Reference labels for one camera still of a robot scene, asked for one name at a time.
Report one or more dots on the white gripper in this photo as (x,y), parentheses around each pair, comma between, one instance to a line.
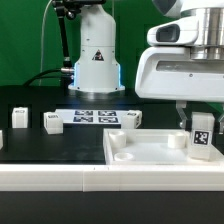
(168,73)

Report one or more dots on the white square tabletop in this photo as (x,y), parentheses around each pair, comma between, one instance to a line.
(152,147)

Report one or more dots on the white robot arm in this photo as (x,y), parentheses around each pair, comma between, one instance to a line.
(96,71)

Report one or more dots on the white sheet with tags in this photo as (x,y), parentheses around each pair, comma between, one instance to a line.
(79,116)

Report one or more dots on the white U-shaped obstacle fence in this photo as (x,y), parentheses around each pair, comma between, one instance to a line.
(111,177)

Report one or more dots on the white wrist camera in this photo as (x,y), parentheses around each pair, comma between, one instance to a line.
(177,33)

